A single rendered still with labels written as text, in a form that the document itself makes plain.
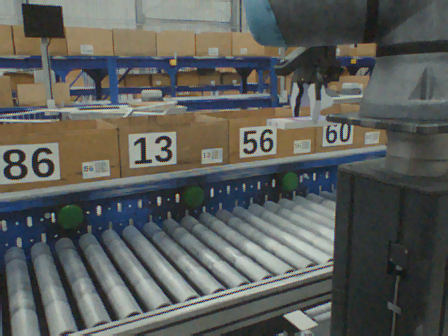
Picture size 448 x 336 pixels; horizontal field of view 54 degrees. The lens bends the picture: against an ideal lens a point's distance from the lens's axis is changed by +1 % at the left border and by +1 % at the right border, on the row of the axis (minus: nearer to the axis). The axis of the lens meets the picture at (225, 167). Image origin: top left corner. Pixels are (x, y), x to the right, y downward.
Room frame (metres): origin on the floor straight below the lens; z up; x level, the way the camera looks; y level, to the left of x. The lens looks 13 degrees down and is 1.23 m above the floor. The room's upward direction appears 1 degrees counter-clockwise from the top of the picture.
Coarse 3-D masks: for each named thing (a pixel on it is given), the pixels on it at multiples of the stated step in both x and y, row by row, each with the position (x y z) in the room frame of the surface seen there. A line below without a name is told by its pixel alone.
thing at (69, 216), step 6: (60, 210) 1.19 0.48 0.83; (66, 210) 1.19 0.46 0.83; (72, 210) 1.20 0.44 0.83; (78, 210) 1.21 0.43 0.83; (60, 216) 1.18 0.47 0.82; (66, 216) 1.19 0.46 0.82; (72, 216) 1.20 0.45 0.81; (78, 216) 1.20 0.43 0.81; (60, 222) 1.18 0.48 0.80; (66, 222) 1.19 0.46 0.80; (72, 222) 1.20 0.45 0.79; (78, 222) 1.20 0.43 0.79; (66, 228) 1.19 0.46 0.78; (72, 228) 1.20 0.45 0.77
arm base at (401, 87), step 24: (384, 48) 0.63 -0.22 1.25; (408, 48) 0.60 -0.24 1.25; (432, 48) 0.58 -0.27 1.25; (384, 72) 0.62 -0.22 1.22; (408, 72) 0.59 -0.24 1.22; (432, 72) 0.58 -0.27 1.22; (384, 96) 0.60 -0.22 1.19; (408, 96) 0.58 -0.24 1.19; (432, 96) 0.57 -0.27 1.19; (432, 120) 0.56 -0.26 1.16
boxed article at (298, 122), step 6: (270, 120) 1.04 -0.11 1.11; (276, 120) 1.03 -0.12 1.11; (282, 120) 1.03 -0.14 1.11; (288, 120) 1.03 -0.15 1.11; (294, 120) 1.02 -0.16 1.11; (300, 120) 1.02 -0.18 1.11; (306, 120) 1.02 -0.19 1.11; (312, 120) 1.02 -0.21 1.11; (318, 120) 1.03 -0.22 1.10; (324, 120) 1.04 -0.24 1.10; (270, 126) 1.04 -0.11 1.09; (276, 126) 1.02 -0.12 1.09; (282, 126) 0.99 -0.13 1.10; (288, 126) 0.99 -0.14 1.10; (294, 126) 1.00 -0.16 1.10; (300, 126) 1.01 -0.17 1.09; (306, 126) 1.02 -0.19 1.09; (312, 126) 1.02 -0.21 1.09; (318, 126) 1.03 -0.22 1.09
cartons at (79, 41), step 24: (0, 24) 5.28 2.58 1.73; (0, 48) 5.27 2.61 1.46; (24, 48) 5.37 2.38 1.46; (72, 48) 5.62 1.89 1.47; (96, 48) 5.76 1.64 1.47; (120, 48) 5.91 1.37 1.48; (144, 48) 6.06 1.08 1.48; (168, 48) 6.23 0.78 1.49; (192, 48) 6.39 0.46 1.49; (216, 48) 6.57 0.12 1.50; (240, 48) 6.77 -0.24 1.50; (264, 48) 6.98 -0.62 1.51; (288, 48) 7.19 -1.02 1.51; (360, 48) 8.33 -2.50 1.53; (0, 96) 5.00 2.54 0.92; (24, 96) 5.13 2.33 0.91
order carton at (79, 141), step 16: (0, 128) 1.45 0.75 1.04; (16, 128) 1.47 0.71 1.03; (32, 128) 1.49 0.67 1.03; (48, 128) 1.52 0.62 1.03; (64, 128) 1.54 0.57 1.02; (80, 128) 1.57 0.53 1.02; (96, 128) 1.59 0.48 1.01; (112, 128) 1.34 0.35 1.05; (0, 144) 1.19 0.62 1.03; (16, 144) 1.21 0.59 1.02; (64, 144) 1.27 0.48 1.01; (80, 144) 1.29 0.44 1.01; (96, 144) 1.31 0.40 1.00; (112, 144) 1.33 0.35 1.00; (64, 160) 1.27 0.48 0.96; (80, 160) 1.29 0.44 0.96; (96, 160) 1.31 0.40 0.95; (112, 160) 1.33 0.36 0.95; (64, 176) 1.26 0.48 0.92; (80, 176) 1.29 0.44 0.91; (112, 176) 1.33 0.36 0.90; (0, 192) 1.18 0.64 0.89
